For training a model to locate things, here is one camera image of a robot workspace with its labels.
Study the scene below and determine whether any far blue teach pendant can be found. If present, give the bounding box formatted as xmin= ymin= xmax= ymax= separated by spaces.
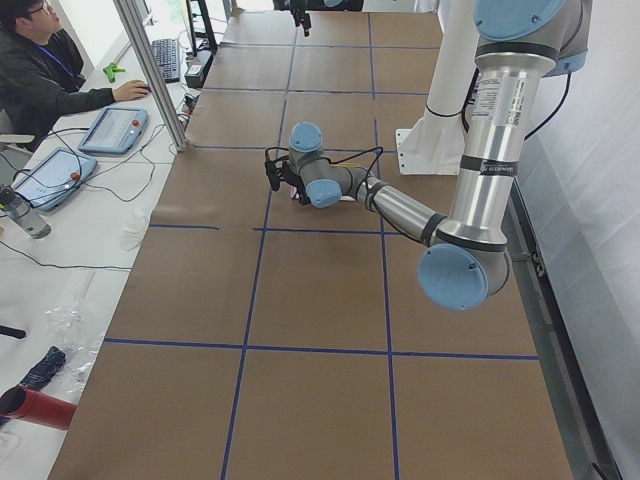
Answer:
xmin=78 ymin=106 xmax=148 ymax=155

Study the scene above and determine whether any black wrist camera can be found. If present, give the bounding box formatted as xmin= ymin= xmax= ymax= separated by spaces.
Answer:
xmin=264 ymin=154 xmax=289 ymax=192

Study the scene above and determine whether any dark blue folded umbrella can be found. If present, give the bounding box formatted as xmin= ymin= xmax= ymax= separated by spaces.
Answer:
xmin=19 ymin=346 xmax=66 ymax=391

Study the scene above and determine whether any seated person in black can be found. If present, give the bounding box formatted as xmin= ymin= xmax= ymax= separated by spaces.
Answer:
xmin=1 ymin=1 xmax=150 ymax=152

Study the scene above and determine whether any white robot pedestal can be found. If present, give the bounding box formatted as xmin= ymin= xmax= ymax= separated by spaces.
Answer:
xmin=396 ymin=1 xmax=479 ymax=175

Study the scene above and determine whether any red cylinder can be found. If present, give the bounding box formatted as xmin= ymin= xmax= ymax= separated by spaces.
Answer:
xmin=1 ymin=385 xmax=76 ymax=431

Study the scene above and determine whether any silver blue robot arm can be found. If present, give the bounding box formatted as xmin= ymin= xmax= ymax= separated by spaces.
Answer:
xmin=271 ymin=1 xmax=592 ymax=311
xmin=287 ymin=0 xmax=344 ymax=37

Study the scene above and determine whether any green toy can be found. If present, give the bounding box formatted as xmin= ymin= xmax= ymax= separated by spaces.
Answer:
xmin=102 ymin=62 xmax=126 ymax=84

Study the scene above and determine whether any black power box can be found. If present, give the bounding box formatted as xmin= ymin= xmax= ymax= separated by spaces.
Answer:
xmin=184 ymin=50 xmax=214 ymax=89

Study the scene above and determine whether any grey water bottle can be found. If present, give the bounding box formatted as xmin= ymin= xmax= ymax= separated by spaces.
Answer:
xmin=0 ymin=184 xmax=51 ymax=239

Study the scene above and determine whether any near blue teach pendant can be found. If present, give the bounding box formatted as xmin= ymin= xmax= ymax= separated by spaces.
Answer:
xmin=13 ymin=147 xmax=98 ymax=212

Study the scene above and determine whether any blue teach pendant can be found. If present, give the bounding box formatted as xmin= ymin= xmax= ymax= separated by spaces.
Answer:
xmin=78 ymin=106 xmax=148 ymax=155
xmin=13 ymin=147 xmax=98 ymax=212

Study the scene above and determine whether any white crumpled tissue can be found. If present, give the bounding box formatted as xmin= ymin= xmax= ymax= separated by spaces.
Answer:
xmin=119 ymin=209 xmax=150 ymax=252

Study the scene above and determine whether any clear plastic wrap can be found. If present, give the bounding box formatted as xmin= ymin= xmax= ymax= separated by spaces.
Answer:
xmin=45 ymin=270 xmax=103 ymax=404

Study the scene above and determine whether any aluminium frame post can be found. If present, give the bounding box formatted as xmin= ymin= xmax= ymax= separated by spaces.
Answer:
xmin=113 ymin=0 xmax=188 ymax=152

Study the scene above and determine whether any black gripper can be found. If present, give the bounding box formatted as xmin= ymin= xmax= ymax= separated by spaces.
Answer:
xmin=290 ymin=0 xmax=311 ymax=37
xmin=290 ymin=186 xmax=311 ymax=205

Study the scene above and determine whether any black keyboard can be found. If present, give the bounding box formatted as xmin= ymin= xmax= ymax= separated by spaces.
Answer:
xmin=151 ymin=38 xmax=181 ymax=83

